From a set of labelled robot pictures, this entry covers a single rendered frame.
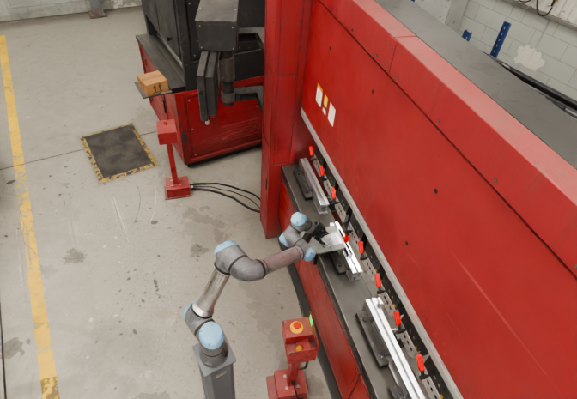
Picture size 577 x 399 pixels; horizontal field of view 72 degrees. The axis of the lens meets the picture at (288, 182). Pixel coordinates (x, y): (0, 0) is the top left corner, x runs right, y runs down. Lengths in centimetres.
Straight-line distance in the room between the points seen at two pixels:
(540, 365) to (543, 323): 13
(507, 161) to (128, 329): 284
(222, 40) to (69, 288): 229
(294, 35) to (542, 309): 193
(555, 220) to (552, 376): 43
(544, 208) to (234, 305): 260
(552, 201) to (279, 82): 191
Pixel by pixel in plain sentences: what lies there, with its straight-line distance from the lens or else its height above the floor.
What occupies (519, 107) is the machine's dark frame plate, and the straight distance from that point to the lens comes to 137.
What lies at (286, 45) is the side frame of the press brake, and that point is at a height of 184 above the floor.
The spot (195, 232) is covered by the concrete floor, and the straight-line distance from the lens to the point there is 380.
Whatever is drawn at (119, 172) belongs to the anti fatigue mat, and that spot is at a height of 2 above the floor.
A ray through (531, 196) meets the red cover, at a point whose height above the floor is 223.
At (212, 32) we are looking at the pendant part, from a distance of 263.
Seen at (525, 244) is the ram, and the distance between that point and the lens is 124.
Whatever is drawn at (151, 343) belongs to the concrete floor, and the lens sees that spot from 328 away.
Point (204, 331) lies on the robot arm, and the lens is 212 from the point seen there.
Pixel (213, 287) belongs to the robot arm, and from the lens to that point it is 205.
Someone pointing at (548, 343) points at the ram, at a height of 193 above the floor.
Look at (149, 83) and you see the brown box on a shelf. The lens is 372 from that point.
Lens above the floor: 289
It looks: 43 degrees down
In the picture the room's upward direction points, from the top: 5 degrees clockwise
